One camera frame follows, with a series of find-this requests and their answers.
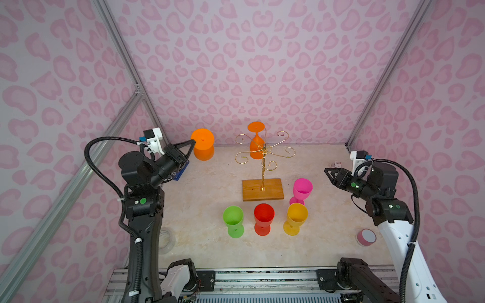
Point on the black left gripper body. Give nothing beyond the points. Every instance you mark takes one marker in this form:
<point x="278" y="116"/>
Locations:
<point x="166" y="166"/>

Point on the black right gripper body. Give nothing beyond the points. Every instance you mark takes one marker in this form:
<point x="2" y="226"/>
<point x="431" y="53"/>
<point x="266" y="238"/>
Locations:
<point x="362" y="188"/>

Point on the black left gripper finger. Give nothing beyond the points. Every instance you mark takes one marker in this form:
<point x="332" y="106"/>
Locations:
<point x="189" y="144"/>
<point x="182" y="157"/>

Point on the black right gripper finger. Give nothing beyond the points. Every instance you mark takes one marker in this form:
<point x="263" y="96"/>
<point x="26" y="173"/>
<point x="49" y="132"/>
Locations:
<point x="345" y="185"/>
<point x="336" y="174"/>

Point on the orange wine glass front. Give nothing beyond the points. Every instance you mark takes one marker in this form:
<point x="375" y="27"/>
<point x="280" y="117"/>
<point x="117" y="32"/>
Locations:
<point x="205" y="140"/>

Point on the orange wine glass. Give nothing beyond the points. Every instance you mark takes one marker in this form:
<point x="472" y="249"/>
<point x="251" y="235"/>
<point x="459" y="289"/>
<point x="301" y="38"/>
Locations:
<point x="205" y="140"/>
<point x="257" y="142"/>

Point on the pink plastic wine glass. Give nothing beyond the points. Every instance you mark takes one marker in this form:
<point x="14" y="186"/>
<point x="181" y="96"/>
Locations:
<point x="301" y="190"/>

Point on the yellow plastic wine glass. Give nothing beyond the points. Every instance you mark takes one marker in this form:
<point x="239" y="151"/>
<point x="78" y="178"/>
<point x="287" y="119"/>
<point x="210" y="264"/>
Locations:
<point x="296" y="216"/>

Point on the green plastic wine glass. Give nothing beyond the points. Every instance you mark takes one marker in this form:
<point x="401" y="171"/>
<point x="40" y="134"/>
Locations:
<point x="233" y="217"/>

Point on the gold wire glass rack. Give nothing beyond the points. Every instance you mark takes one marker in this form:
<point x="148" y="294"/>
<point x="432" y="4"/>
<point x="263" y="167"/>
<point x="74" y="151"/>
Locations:
<point x="243" y="157"/>

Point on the wooden rack base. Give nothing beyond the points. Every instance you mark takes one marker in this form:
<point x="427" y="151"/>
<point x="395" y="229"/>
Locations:
<point x="262" y="190"/>

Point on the red plastic wine glass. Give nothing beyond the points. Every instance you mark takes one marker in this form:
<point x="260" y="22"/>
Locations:
<point x="264" y="215"/>

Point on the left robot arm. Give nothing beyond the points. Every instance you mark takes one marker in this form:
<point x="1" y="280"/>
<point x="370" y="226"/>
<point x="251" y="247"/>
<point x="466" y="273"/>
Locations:
<point x="141" y="216"/>

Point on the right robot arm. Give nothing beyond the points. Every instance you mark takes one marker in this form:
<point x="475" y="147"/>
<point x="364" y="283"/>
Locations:
<point x="375" y="182"/>

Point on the pink tape roll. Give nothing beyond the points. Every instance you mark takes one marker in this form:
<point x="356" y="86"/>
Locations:
<point x="366" y="237"/>

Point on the clear tape roll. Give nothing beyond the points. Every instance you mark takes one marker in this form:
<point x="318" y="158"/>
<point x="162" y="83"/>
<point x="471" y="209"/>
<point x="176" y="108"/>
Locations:
<point x="167" y="240"/>

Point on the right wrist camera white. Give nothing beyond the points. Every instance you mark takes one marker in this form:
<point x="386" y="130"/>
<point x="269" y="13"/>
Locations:
<point x="359" y="157"/>

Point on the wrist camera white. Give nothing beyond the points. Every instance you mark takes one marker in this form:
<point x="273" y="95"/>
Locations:
<point x="152" y="141"/>
<point x="359" y="157"/>

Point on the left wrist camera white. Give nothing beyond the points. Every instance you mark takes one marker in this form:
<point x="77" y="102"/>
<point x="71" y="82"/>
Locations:
<point x="152" y="141"/>

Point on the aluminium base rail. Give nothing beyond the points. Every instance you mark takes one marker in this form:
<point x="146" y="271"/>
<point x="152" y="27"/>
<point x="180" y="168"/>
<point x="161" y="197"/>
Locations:
<point x="291" y="284"/>

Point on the aluminium frame corner post left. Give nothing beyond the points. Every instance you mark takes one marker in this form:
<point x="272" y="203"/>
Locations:
<point x="132" y="68"/>

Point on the aluminium frame corner post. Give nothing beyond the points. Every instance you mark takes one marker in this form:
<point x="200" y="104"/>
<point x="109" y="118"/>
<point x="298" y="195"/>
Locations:
<point x="132" y="68"/>
<point x="409" y="33"/>

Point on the aluminium frame corner post right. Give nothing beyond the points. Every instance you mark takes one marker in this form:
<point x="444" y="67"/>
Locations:
<point x="409" y="33"/>

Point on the aluminium diagonal frame bar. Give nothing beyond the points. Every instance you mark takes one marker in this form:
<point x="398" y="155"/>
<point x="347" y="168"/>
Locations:
<point x="23" y="263"/>

